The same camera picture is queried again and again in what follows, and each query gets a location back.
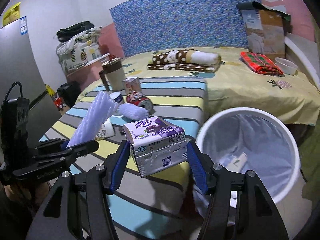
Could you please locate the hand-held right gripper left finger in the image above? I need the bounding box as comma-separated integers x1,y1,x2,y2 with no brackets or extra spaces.
26,140,131,240

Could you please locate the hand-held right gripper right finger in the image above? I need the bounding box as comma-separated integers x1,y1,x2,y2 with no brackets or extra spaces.
186,140,288,240

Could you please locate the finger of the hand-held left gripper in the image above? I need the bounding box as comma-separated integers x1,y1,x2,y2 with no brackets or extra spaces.
32,139,100,162
34,138,71,152

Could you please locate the long white foam net sleeve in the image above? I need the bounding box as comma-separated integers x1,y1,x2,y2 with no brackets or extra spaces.
66,90,120,148

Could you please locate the purple milk carton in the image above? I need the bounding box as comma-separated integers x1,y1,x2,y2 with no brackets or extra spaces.
124,116,188,178

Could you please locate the white plastic cup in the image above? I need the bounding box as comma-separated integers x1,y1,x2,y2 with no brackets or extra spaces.
109,92,124,105

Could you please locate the white trash bin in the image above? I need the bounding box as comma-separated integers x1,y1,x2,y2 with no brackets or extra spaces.
195,107,305,205

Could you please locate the printed paper cup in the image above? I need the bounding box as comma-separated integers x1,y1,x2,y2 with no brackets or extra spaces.
95,119,115,140

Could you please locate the white packet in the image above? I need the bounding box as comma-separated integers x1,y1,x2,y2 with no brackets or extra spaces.
225,154,248,173

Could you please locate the red package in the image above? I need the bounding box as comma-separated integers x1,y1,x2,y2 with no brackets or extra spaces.
52,94,67,112

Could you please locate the short white foam net sleeve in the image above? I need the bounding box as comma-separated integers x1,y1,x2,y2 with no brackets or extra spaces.
119,104,148,121

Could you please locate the grey refrigerator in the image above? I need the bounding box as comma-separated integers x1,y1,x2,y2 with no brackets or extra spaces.
0,17,63,145

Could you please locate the translucent bin liner bag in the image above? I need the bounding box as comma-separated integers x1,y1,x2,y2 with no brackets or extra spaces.
212,114,293,178

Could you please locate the red drink can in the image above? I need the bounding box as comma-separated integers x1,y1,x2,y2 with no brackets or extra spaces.
126,91,154,112

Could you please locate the striped table cloth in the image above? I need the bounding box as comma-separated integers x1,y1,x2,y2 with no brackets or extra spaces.
39,76,208,240

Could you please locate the brown lidded mug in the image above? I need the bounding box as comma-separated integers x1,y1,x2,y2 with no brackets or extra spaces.
99,57,126,92

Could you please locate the small orange drink carton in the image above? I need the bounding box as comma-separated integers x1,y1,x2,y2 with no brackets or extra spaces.
122,76,142,98

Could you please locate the yellow pineapple bed sheet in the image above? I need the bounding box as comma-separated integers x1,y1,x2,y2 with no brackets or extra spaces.
122,46,320,126

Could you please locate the pineapple print quilt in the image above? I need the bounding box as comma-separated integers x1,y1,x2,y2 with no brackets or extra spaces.
55,27,103,74

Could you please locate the blue sticker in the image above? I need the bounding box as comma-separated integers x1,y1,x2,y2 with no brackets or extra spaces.
19,16,28,37

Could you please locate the brown polka dot blanket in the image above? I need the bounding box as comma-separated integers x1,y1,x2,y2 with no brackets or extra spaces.
146,49,223,73

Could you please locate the black bag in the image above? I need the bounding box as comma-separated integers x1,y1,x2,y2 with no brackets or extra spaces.
56,21,95,42

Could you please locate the yellow sticker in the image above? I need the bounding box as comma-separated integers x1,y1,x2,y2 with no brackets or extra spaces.
2,2,22,27

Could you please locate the red plaid cloth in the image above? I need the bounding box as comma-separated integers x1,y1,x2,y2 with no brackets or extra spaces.
239,52,284,76

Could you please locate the white bowl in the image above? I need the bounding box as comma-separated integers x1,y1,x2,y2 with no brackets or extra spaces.
274,57,299,75

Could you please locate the blue floral mattress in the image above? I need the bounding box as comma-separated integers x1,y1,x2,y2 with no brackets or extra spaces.
109,0,262,58

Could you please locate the cardboard quilt box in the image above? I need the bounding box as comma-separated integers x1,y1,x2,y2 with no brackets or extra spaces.
241,9,287,60

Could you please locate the white board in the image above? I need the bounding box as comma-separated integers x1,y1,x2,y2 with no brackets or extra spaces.
285,37,320,85

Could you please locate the black cable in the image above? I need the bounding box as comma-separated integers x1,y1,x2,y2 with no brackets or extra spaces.
3,81,24,101

